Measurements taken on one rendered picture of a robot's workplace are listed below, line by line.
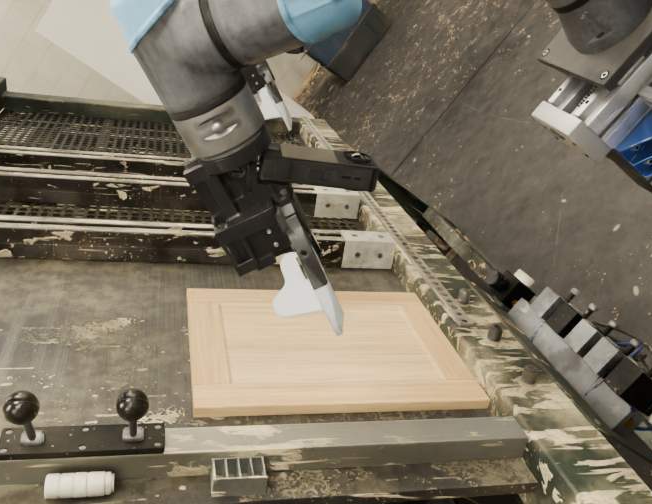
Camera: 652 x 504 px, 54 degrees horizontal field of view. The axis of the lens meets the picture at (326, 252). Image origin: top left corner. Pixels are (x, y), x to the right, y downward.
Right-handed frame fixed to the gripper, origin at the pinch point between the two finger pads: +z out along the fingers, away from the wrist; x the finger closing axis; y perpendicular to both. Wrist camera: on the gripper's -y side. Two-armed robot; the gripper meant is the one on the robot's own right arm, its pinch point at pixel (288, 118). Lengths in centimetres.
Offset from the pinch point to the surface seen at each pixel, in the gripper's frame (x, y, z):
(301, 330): 27.4, 15.1, 28.6
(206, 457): 62, 29, 16
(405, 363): 38, 0, 37
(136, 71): -347, 79, 33
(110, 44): -347, 85, 10
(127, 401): 65, 31, 1
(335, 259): -2.8, 4.3, 35.9
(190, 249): -2.1, 31.6, 17.2
